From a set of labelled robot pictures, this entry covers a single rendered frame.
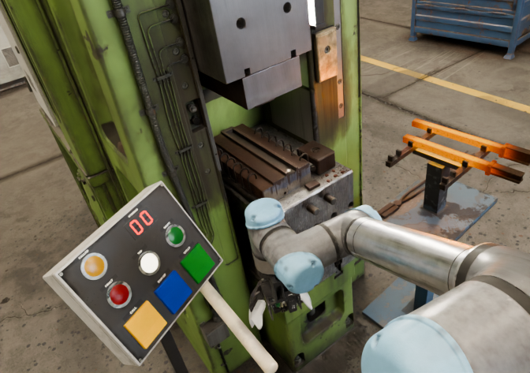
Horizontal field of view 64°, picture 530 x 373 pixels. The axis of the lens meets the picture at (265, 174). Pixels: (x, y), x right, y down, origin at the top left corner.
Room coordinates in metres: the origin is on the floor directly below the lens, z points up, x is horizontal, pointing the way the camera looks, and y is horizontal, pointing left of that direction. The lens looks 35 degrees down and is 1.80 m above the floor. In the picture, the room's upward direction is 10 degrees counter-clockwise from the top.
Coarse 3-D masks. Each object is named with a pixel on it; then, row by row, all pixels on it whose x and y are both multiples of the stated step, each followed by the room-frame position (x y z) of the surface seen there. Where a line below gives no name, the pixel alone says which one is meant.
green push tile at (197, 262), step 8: (192, 248) 0.82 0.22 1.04; (200, 248) 0.83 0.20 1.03; (192, 256) 0.80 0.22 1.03; (200, 256) 0.81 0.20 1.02; (208, 256) 0.82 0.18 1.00; (184, 264) 0.77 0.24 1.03; (192, 264) 0.78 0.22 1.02; (200, 264) 0.79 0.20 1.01; (208, 264) 0.80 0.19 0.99; (192, 272) 0.77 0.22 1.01; (200, 272) 0.78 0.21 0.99; (200, 280) 0.76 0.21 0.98
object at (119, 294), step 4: (120, 284) 0.68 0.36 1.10; (112, 288) 0.66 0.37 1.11; (116, 288) 0.67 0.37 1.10; (120, 288) 0.67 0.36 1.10; (124, 288) 0.67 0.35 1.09; (112, 292) 0.66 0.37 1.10; (116, 292) 0.66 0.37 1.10; (120, 292) 0.66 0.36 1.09; (124, 292) 0.67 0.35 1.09; (128, 292) 0.67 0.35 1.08; (112, 296) 0.65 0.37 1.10; (116, 296) 0.65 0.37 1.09; (120, 296) 0.66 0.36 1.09; (124, 296) 0.66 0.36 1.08; (128, 296) 0.67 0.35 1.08; (112, 300) 0.64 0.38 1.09; (116, 300) 0.65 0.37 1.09; (120, 300) 0.65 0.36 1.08; (124, 300) 0.65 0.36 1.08; (120, 304) 0.64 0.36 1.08
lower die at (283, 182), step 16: (240, 128) 1.52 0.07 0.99; (224, 144) 1.41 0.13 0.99; (240, 144) 1.38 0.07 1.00; (272, 144) 1.35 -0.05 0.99; (224, 160) 1.32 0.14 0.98; (240, 160) 1.29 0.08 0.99; (256, 160) 1.27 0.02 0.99; (288, 160) 1.22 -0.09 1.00; (304, 160) 1.21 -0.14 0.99; (272, 176) 1.15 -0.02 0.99; (288, 176) 1.15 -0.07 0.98; (304, 176) 1.18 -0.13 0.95; (256, 192) 1.13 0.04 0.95; (272, 192) 1.11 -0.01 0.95; (288, 192) 1.14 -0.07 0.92
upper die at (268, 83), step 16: (288, 64) 1.17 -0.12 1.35; (208, 80) 1.28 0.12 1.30; (240, 80) 1.10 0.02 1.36; (256, 80) 1.12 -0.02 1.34; (272, 80) 1.14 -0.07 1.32; (288, 80) 1.17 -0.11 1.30; (224, 96) 1.20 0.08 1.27; (240, 96) 1.12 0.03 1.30; (256, 96) 1.11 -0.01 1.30; (272, 96) 1.14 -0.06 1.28
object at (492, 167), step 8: (408, 136) 1.34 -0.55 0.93; (416, 144) 1.29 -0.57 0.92; (424, 144) 1.27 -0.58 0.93; (432, 144) 1.26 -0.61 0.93; (432, 152) 1.24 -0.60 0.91; (440, 152) 1.22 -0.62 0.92; (448, 152) 1.20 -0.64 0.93; (456, 152) 1.19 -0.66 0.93; (456, 160) 1.17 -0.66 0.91; (472, 160) 1.13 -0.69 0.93; (480, 160) 1.12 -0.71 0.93; (480, 168) 1.10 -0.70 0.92; (488, 168) 1.07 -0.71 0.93; (496, 168) 1.06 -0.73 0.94; (504, 168) 1.05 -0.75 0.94; (512, 168) 1.05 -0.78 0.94; (496, 176) 1.06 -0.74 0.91; (504, 176) 1.04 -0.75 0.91; (512, 176) 1.03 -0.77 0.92; (520, 176) 1.00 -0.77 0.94
